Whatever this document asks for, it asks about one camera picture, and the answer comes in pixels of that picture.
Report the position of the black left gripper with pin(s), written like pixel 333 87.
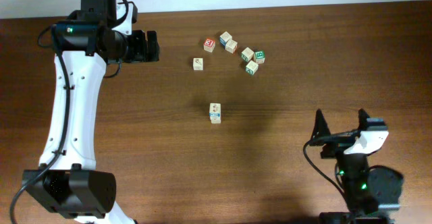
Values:
pixel 144 53

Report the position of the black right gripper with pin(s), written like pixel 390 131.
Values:
pixel 336 143

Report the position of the yellow number 1 block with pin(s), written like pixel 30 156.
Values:
pixel 215 120

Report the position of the blue letter D block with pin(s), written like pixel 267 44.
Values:
pixel 214 115

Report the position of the wooden block behind arm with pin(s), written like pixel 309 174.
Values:
pixel 224 38

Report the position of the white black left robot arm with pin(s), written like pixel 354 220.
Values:
pixel 66 181

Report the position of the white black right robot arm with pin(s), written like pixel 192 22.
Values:
pixel 371 193

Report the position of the blue number 2 block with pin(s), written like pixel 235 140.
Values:
pixel 198 64

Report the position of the red letter block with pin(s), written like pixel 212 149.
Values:
pixel 209 45

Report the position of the red edged wooden block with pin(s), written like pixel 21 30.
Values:
pixel 231 46

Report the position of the plain wooden letter block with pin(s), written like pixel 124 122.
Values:
pixel 251 67

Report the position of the green letter B block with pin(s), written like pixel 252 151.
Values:
pixel 259 57

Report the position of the wooden block near green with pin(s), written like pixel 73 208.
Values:
pixel 247 54

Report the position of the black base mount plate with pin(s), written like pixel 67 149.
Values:
pixel 348 218

